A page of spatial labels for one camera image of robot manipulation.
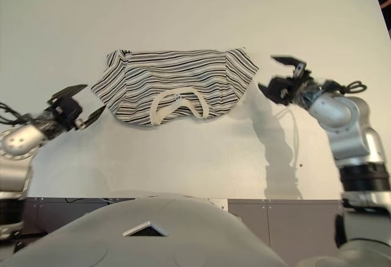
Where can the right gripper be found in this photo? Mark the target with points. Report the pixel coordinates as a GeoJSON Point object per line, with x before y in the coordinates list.
{"type": "Point", "coordinates": [302, 88]}

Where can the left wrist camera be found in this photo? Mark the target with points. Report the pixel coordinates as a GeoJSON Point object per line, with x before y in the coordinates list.
{"type": "Point", "coordinates": [68, 108]}

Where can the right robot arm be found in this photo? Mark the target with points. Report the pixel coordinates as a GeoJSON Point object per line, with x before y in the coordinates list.
{"type": "Point", "coordinates": [345, 120]}

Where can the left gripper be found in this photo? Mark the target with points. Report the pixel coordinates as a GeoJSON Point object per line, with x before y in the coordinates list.
{"type": "Point", "coordinates": [50, 120]}

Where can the striped T-shirt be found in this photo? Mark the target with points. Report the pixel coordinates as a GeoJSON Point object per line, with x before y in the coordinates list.
{"type": "Point", "coordinates": [177, 77]}

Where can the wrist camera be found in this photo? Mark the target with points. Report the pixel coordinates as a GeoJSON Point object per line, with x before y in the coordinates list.
{"type": "Point", "coordinates": [68, 108]}
{"type": "Point", "coordinates": [279, 89]}

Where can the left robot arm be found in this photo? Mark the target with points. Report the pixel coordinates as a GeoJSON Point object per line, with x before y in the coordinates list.
{"type": "Point", "coordinates": [18, 140]}

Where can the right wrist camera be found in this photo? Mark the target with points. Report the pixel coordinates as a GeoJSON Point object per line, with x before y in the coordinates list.
{"type": "Point", "coordinates": [279, 89]}

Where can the robot body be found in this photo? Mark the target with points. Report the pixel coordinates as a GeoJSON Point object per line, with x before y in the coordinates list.
{"type": "Point", "coordinates": [143, 236]}

